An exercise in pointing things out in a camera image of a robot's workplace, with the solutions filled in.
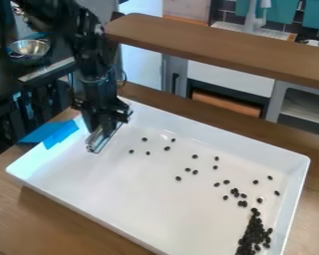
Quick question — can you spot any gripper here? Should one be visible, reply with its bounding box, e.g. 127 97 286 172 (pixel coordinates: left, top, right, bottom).
70 95 136 134

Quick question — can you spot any silver and black sweeping tool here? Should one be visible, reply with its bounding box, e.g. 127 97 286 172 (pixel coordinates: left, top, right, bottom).
85 122 126 154

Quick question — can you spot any pile of black bits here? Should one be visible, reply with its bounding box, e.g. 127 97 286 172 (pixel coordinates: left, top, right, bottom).
233 207 276 255

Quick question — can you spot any blue tape piece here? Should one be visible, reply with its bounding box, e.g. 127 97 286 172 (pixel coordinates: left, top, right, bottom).
18 119 82 150

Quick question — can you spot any black shelf unit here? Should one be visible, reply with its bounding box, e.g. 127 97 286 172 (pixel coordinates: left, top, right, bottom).
0 0 79 157

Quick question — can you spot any white tray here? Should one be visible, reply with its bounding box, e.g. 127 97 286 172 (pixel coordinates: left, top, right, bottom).
5 96 312 255

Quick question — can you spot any silver bowl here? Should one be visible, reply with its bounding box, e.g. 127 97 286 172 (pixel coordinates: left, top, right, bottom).
7 38 52 62

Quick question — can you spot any tap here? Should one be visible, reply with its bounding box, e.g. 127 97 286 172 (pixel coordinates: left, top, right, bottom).
243 0 273 34

